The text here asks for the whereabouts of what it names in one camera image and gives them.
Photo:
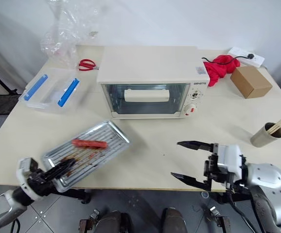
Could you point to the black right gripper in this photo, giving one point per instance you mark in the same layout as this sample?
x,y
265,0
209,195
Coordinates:
x,y
218,176

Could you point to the cream white toaster oven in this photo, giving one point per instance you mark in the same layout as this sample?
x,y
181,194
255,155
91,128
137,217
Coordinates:
x,y
147,63

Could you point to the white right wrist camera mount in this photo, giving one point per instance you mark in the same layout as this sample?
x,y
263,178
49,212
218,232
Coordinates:
x,y
229,157

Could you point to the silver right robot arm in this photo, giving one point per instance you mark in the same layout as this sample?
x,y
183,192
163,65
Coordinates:
x,y
267,176

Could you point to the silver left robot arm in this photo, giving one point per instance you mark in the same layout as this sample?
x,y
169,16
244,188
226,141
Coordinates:
x,y
2,208

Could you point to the silver metal baking tray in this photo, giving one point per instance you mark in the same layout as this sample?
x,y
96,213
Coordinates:
x,y
111,136

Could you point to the brown cardboard box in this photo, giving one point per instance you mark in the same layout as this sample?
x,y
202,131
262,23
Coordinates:
x,y
251,82

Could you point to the red grilled sausage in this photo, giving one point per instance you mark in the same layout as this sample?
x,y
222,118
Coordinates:
x,y
89,143

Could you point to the blue white oven sticker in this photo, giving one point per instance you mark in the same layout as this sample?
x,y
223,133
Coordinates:
x,y
200,70

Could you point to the dark rounded shape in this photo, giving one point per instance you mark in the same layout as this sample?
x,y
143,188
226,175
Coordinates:
x,y
115,222
173,221

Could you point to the grey cylindrical stick holder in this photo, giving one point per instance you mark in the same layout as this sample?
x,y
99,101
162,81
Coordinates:
x,y
264,138

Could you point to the red cloth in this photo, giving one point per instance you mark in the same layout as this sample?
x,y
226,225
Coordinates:
x,y
218,70

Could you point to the white power strip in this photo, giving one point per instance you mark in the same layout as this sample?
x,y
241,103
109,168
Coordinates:
x,y
242,53

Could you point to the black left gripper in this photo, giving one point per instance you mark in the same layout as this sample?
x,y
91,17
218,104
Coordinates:
x,y
42,184

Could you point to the cream oven timer knob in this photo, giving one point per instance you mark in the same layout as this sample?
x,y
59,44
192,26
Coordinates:
x,y
190,109

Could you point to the clear plastic storage container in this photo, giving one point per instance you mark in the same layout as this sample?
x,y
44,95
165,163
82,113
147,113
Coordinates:
x,y
45,89

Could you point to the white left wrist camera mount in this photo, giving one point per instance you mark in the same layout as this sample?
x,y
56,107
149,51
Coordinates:
x,y
23,170

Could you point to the clear crumpled plastic bag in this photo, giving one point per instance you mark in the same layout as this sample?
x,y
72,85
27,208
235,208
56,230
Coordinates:
x,y
65,31

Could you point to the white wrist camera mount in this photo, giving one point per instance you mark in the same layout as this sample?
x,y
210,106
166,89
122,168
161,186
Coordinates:
x,y
229,157
23,170

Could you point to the blue container latch clip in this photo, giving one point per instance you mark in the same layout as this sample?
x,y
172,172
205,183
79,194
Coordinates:
x,y
36,87
68,92

